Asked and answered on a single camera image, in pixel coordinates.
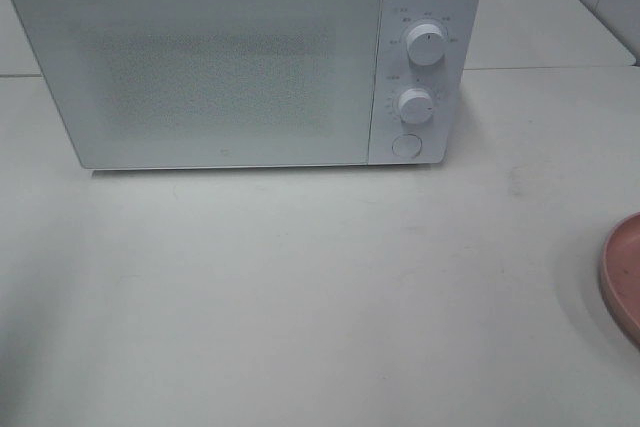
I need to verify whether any round white door-release button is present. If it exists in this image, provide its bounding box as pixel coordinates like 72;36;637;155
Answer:
392;134;422;158

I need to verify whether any white timer knob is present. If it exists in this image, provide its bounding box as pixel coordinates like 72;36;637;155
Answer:
397;88;435;125

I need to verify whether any pink round plate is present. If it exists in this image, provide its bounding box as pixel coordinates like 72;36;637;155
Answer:
599;213;639;346

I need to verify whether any white microwave door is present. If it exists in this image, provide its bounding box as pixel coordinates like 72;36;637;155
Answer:
12;0;380;170

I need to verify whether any white upper power knob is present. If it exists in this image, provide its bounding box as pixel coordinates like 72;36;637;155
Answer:
405;19;448;67

